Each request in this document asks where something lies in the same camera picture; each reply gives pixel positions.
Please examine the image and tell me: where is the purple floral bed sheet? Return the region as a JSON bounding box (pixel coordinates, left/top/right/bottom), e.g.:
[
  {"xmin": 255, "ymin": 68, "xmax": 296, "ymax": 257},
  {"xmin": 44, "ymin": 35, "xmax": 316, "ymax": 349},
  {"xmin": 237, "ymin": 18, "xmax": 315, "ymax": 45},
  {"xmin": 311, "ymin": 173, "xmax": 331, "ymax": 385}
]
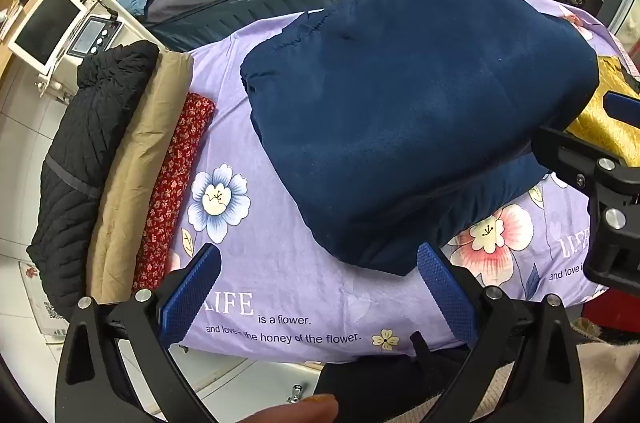
[{"xmin": 131, "ymin": 0, "xmax": 640, "ymax": 359}]

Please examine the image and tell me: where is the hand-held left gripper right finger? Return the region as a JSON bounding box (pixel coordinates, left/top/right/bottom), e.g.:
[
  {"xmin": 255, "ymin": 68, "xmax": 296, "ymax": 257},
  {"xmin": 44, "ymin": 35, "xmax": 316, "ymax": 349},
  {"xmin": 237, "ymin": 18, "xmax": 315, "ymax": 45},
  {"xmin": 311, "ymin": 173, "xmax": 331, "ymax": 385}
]
[{"xmin": 416, "ymin": 242, "xmax": 586, "ymax": 423}]

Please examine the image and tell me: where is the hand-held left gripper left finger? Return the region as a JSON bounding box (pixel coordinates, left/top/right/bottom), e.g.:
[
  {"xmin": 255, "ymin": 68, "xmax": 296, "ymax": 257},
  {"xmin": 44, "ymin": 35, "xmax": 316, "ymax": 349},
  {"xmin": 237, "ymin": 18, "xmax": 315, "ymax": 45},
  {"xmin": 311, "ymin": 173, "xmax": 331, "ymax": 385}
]
[{"xmin": 55, "ymin": 242, "xmax": 222, "ymax": 423}]

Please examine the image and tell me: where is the white framed monitor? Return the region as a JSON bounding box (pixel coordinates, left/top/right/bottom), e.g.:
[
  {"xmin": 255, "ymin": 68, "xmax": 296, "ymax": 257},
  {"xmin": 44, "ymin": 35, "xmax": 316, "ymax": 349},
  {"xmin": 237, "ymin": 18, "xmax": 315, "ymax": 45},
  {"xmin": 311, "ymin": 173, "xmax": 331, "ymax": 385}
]
[{"xmin": 7, "ymin": 0, "xmax": 86, "ymax": 76}]

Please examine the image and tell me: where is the person's left hand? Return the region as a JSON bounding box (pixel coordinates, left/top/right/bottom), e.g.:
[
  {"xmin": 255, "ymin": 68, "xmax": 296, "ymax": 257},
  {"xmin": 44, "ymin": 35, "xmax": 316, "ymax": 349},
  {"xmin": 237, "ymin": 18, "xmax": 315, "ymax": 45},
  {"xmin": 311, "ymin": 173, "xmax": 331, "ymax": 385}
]
[{"xmin": 249, "ymin": 393, "xmax": 339, "ymax": 423}]

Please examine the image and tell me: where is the red floral folded cloth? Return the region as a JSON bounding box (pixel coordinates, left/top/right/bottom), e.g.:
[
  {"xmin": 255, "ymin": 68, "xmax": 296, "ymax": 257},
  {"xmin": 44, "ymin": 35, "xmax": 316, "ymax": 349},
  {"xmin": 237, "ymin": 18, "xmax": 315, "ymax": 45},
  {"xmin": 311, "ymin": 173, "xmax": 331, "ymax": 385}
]
[{"xmin": 131, "ymin": 92, "xmax": 217, "ymax": 291}]

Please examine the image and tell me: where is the yellow patterned cloth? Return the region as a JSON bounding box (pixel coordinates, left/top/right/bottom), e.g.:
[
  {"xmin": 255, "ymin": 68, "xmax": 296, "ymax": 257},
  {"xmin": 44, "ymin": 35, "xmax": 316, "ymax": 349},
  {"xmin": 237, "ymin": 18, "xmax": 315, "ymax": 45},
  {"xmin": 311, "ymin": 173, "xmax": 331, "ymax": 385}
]
[{"xmin": 565, "ymin": 53, "xmax": 640, "ymax": 169}]

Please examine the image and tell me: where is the white machine with control panel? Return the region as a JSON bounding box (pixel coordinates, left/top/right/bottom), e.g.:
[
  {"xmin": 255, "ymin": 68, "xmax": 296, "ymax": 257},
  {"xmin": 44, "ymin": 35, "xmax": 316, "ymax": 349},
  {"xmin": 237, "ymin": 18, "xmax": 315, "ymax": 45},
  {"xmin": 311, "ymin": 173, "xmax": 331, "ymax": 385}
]
[{"xmin": 35, "ymin": 0, "xmax": 166, "ymax": 104}]

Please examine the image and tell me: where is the tan folded cloth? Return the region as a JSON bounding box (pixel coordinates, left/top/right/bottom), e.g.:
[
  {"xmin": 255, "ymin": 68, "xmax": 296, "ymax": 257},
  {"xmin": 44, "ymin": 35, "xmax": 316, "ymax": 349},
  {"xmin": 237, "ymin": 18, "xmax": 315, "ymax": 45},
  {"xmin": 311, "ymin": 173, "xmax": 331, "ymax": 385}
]
[{"xmin": 89, "ymin": 50, "xmax": 195, "ymax": 304}]

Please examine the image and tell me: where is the black quilted garment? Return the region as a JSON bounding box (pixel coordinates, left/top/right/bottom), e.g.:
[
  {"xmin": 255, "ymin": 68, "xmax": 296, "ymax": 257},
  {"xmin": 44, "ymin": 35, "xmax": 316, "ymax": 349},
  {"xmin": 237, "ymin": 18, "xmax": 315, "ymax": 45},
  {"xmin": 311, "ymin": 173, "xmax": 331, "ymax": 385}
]
[{"xmin": 26, "ymin": 39, "xmax": 161, "ymax": 321}]

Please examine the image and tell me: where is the printed floor mat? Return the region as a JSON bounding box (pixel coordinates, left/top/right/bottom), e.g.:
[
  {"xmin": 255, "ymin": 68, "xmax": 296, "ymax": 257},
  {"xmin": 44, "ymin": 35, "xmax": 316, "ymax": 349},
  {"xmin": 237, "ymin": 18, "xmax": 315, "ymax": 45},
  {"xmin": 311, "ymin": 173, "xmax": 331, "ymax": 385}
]
[{"xmin": 19, "ymin": 260, "xmax": 71, "ymax": 344}]

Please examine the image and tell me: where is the navy blue padded jacket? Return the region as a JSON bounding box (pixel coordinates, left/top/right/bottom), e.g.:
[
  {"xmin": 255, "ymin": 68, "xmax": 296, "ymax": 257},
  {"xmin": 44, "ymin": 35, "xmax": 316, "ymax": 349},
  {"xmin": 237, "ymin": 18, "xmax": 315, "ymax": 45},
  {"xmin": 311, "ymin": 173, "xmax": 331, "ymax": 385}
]
[{"xmin": 240, "ymin": 0, "xmax": 601, "ymax": 276}]

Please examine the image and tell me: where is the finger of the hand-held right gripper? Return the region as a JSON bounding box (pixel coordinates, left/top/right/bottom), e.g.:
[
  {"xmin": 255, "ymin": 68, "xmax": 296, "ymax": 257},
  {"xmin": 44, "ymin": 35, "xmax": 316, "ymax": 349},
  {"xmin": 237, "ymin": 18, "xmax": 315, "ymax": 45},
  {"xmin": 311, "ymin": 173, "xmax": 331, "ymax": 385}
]
[
  {"xmin": 602, "ymin": 90, "xmax": 640, "ymax": 130},
  {"xmin": 531, "ymin": 126, "xmax": 640, "ymax": 299}
]

